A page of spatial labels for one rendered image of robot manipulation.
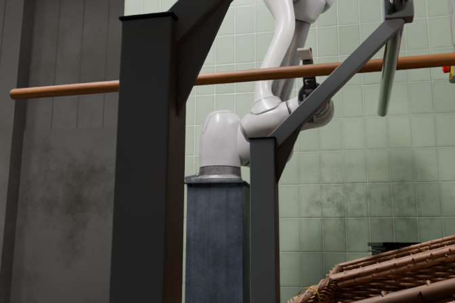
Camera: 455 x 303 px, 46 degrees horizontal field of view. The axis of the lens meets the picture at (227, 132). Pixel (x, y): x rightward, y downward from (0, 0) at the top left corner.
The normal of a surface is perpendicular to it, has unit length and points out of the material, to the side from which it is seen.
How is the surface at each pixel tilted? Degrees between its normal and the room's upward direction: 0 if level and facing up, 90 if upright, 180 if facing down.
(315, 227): 90
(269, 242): 90
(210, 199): 90
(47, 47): 90
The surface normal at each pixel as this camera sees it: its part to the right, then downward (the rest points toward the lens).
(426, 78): -0.24, -0.20
